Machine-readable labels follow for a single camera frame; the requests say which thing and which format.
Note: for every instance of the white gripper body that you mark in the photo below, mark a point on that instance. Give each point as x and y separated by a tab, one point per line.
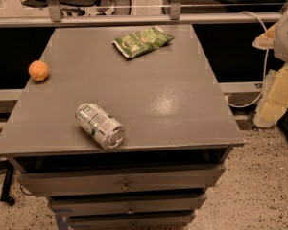
287	37

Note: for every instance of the orange fruit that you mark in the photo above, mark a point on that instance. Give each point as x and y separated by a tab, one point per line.
39	70

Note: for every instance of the grey drawer cabinet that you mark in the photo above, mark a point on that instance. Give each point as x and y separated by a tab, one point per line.
178	131

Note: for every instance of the silver green 7up can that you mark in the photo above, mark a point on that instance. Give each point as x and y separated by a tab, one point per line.
105	130

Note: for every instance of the metal railing frame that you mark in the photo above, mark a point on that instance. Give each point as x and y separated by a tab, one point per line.
50	13

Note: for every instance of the green chip bag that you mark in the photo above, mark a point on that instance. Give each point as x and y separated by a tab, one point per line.
142	42

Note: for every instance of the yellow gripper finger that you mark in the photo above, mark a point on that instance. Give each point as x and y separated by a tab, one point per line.
266	40
274	102

